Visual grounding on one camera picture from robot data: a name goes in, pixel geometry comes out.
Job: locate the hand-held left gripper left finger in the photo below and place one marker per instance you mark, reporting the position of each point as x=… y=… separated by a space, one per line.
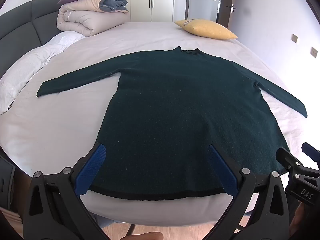
x=93 y=165

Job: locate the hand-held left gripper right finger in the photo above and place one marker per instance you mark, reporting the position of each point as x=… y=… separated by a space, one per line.
x=222 y=170

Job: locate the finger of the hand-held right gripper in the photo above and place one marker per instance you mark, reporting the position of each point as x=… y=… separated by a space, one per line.
x=287 y=158
x=311 y=151

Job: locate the dark green sweater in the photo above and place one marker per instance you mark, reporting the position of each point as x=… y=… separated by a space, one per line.
x=180 y=110

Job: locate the bed with white sheet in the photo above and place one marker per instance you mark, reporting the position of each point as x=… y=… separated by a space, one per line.
x=75 y=125

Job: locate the white pillow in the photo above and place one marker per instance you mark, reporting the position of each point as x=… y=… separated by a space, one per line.
x=32 y=62

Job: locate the yellow cushion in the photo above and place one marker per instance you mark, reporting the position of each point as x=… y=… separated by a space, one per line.
x=205 y=28

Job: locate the folded beige comforter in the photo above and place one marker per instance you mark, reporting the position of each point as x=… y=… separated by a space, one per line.
x=87 y=20

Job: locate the dark grey padded headboard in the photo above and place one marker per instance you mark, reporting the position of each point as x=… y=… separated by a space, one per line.
x=20 y=27

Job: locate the blue grey folded blanket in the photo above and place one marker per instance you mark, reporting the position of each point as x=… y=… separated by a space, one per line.
x=113 y=3

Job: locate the beige wall socket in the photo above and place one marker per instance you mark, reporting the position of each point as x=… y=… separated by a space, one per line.
x=314 y=51
x=294 y=38

